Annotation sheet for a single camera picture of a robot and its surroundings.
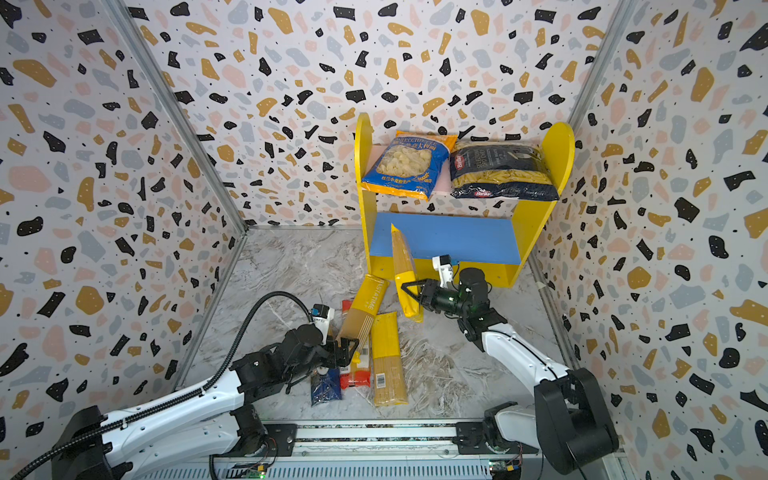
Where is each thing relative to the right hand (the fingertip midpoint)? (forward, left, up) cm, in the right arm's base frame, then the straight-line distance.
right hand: (400, 286), depth 76 cm
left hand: (-10, +13, -9) cm, 19 cm away
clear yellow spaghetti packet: (-17, +3, -21) cm, 28 cm away
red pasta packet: (-16, +14, -21) cm, 30 cm away
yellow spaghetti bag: (-6, -3, -1) cm, 6 cm away
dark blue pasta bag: (-19, +20, -20) cm, 34 cm away
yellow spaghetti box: (+3, +12, -19) cm, 23 cm away
